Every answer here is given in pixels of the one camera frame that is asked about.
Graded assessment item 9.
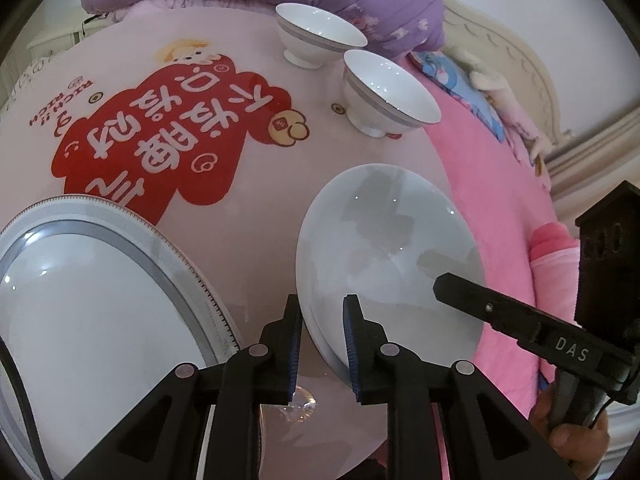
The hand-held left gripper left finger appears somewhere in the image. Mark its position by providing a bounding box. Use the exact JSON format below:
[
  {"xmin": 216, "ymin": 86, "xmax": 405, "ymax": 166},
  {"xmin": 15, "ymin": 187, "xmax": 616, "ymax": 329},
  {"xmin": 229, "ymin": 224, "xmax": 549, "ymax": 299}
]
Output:
[{"xmin": 65, "ymin": 294, "xmax": 304, "ymax": 480}]

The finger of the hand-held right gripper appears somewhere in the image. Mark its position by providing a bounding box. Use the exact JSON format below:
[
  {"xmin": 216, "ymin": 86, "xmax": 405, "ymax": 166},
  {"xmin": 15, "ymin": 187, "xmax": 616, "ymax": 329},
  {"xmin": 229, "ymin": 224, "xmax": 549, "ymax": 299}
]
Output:
[{"xmin": 432, "ymin": 271, "xmax": 541, "ymax": 350}]

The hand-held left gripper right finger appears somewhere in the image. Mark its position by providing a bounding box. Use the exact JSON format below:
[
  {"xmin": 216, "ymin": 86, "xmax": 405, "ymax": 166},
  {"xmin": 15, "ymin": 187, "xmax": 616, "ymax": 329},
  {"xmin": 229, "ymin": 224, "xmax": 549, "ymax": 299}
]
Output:
[{"xmin": 342, "ymin": 294, "xmax": 591, "ymax": 480}]

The plain white plate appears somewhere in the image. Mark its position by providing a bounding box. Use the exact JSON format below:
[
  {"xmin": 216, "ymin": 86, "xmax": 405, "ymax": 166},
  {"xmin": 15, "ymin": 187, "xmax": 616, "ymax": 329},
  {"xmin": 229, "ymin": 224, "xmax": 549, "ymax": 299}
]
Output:
[{"xmin": 295, "ymin": 162, "xmax": 487, "ymax": 381}]

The white plate with grey band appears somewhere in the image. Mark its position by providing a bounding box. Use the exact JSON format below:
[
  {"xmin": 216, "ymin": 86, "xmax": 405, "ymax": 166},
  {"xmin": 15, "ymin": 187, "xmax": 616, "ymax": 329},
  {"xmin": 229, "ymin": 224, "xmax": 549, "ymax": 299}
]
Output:
[
  {"xmin": 0, "ymin": 199, "xmax": 242, "ymax": 480},
  {"xmin": 0, "ymin": 220, "xmax": 226, "ymax": 480}
]

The small white bowl grey band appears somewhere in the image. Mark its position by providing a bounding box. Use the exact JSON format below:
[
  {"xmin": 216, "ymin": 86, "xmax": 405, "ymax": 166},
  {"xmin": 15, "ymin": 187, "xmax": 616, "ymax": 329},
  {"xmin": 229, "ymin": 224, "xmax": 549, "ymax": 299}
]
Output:
[
  {"xmin": 342, "ymin": 49, "xmax": 442, "ymax": 138},
  {"xmin": 274, "ymin": 2, "xmax": 368, "ymax": 68}
]

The person's right hand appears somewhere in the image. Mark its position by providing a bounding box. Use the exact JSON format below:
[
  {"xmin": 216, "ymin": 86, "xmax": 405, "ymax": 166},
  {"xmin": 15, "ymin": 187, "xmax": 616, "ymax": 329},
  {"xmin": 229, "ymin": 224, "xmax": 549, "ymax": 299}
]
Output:
[{"xmin": 529, "ymin": 386, "xmax": 610, "ymax": 467}]

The pink bedspread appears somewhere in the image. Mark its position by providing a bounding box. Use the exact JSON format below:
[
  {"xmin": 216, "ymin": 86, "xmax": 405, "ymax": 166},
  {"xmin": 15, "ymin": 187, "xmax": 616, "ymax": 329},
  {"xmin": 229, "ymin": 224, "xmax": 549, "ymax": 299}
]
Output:
[{"xmin": 375, "ymin": 75, "xmax": 586, "ymax": 480}]

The round pink printed table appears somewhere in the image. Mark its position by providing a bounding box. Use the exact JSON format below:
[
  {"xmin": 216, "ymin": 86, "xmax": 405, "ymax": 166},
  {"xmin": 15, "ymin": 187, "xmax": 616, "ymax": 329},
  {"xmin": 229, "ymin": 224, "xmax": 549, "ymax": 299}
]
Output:
[{"xmin": 0, "ymin": 0, "xmax": 481, "ymax": 480}]

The cream plush toy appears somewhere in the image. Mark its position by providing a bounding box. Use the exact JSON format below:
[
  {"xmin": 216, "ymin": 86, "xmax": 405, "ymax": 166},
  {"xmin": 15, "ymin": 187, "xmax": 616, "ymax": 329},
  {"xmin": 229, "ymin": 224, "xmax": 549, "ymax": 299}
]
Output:
[{"xmin": 440, "ymin": 45, "xmax": 556, "ymax": 161}]

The blue printed pillow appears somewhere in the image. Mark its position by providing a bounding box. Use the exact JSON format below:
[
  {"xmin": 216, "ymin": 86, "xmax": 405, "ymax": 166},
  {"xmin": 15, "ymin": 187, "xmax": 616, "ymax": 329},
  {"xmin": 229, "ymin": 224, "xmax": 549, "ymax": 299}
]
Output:
[{"xmin": 410, "ymin": 50, "xmax": 511, "ymax": 143}]

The cream bed headboard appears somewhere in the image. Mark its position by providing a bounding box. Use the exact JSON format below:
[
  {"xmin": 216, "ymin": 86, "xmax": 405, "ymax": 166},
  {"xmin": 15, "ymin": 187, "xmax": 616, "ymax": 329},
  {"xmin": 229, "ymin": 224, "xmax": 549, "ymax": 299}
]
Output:
[{"xmin": 430, "ymin": 0, "xmax": 640, "ymax": 201}]

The heart print bedsheet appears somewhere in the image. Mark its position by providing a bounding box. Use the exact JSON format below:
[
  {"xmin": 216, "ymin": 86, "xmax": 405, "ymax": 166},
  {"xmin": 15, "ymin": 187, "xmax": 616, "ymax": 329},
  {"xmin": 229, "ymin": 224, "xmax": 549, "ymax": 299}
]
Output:
[{"xmin": 0, "ymin": 50, "xmax": 71, "ymax": 116}]

